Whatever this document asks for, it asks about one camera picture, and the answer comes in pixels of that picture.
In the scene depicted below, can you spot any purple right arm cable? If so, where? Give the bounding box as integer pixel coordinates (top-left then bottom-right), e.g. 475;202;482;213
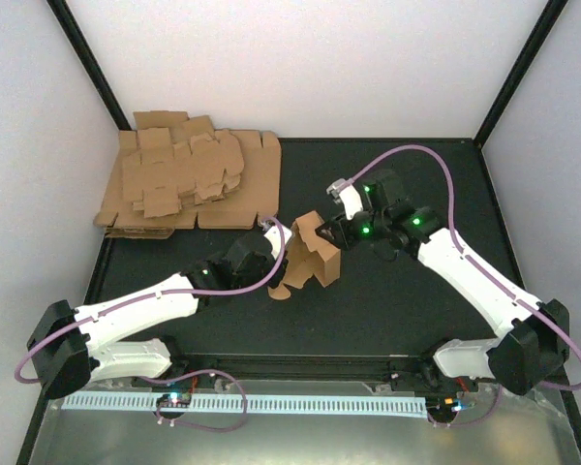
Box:
336;143;581;430

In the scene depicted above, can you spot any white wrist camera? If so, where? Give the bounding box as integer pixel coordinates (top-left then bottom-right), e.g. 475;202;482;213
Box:
326;178;363;220
261;219;293;259

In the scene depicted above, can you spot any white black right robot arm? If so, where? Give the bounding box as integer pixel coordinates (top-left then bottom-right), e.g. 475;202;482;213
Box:
319;170;569;395

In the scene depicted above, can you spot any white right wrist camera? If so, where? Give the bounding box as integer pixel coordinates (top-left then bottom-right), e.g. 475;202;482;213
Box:
326;178;363;220

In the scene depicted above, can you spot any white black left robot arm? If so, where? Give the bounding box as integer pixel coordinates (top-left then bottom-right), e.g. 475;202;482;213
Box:
23;220;340;399

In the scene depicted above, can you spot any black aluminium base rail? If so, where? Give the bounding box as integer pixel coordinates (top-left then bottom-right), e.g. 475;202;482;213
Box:
179;354;443;390

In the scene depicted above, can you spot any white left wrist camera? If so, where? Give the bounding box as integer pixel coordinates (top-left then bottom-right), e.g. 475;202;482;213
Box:
261;219;293;259

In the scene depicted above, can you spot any white slotted cable duct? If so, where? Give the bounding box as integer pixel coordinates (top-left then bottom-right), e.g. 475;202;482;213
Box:
62;391;427;419

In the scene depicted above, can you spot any stack of flat cardboard blanks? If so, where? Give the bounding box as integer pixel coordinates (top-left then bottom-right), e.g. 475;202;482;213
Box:
93;110;282;239

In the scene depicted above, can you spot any brown cardboard box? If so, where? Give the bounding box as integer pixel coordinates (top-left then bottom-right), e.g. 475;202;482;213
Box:
267;210;341;300

